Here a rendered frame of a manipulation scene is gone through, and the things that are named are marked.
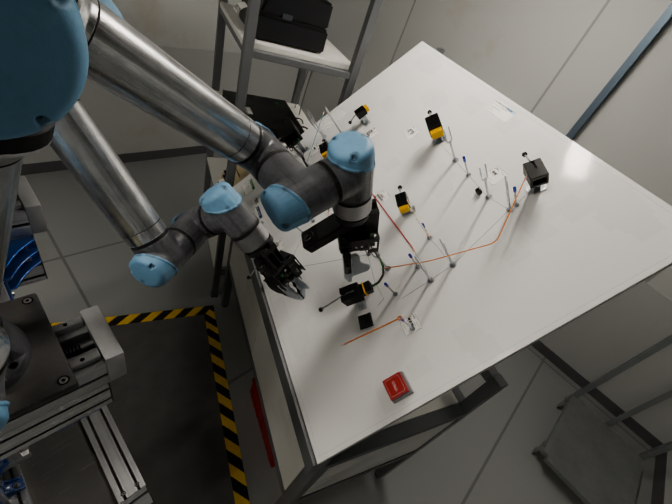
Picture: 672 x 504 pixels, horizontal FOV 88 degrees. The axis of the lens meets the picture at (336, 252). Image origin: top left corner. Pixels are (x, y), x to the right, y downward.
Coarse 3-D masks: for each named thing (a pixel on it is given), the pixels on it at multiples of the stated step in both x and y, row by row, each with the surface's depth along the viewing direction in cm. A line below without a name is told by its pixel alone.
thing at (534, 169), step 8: (528, 160) 89; (536, 160) 87; (528, 168) 87; (536, 168) 86; (544, 168) 85; (528, 176) 86; (536, 176) 85; (544, 176) 85; (536, 184) 87; (544, 184) 92; (528, 192) 93; (536, 192) 92
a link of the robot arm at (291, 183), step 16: (272, 160) 55; (288, 160) 55; (272, 176) 54; (288, 176) 53; (304, 176) 53; (320, 176) 53; (272, 192) 51; (288, 192) 51; (304, 192) 52; (320, 192) 52; (336, 192) 54; (272, 208) 51; (288, 208) 51; (304, 208) 52; (320, 208) 54; (288, 224) 52
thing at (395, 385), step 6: (390, 378) 85; (396, 378) 85; (402, 378) 84; (384, 384) 86; (390, 384) 85; (396, 384) 84; (402, 384) 84; (390, 390) 84; (396, 390) 84; (402, 390) 83; (408, 390) 83; (390, 396) 84; (396, 396) 83
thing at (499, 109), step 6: (492, 102) 112; (498, 102) 111; (486, 108) 112; (492, 108) 111; (498, 108) 110; (504, 108) 109; (510, 108) 108; (498, 114) 109; (504, 114) 108; (510, 114) 107; (516, 114) 106; (504, 120) 107
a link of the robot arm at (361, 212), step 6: (372, 192) 62; (366, 204) 61; (336, 210) 63; (342, 210) 62; (348, 210) 61; (354, 210) 61; (360, 210) 62; (366, 210) 63; (342, 216) 63; (348, 216) 63; (354, 216) 62; (360, 216) 63; (366, 216) 64
